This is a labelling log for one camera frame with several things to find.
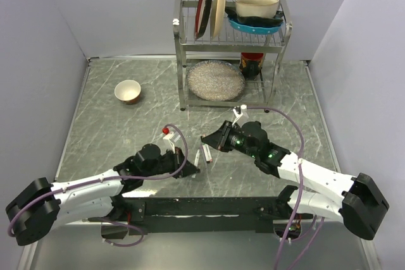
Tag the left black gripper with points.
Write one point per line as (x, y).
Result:
(178, 159)

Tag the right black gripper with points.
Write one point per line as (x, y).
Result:
(219, 139)

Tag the green white pen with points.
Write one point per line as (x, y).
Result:
(197, 158)

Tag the white pen orange cap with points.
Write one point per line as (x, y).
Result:
(208, 152)

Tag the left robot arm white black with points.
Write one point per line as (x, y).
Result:
(43, 206)

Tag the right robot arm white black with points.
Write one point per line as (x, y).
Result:
(355, 201)

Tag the speckled grey plate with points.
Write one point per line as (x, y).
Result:
(215, 80)

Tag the red black mug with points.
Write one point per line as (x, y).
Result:
(251, 64)

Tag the steel dish rack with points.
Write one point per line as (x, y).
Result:
(227, 46)

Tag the small cream bowl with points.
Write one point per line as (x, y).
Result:
(128, 91)

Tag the blue dotted dish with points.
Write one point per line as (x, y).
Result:
(255, 30)

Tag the red black plate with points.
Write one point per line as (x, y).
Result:
(202, 17)

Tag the beige plate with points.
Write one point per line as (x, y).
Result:
(217, 16)

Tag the black dish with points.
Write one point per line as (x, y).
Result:
(255, 21)

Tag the cream ceramic bowl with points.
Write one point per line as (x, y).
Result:
(256, 8)

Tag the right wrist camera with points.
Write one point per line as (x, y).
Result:
(240, 111)

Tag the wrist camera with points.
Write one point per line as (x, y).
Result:
(240, 111)
(170, 137)

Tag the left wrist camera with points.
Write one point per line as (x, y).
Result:
(170, 137)

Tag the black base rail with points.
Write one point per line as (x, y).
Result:
(201, 214)

